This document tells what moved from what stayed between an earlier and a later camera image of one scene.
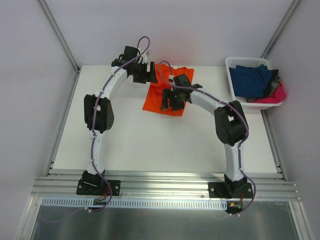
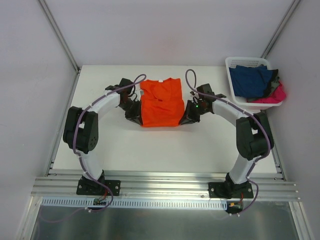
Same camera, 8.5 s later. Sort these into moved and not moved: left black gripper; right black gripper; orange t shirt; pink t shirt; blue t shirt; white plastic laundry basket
Moved: left black gripper; right black gripper; orange t shirt
Not moved: white plastic laundry basket; pink t shirt; blue t shirt
